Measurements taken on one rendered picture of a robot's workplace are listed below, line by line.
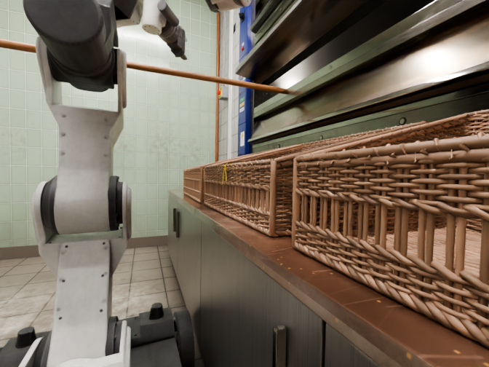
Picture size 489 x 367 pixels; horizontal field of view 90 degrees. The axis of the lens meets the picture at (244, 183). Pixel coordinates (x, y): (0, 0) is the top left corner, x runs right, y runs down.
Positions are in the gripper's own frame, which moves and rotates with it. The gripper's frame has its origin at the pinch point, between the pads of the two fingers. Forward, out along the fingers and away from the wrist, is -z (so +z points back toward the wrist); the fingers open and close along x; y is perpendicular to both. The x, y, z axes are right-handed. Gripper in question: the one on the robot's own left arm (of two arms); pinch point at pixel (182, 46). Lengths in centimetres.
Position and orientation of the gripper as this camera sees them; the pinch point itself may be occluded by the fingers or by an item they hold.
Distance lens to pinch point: 127.4
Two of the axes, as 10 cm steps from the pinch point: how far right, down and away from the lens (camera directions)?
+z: -2.0, 0.2, -9.8
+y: 9.8, 0.3, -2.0
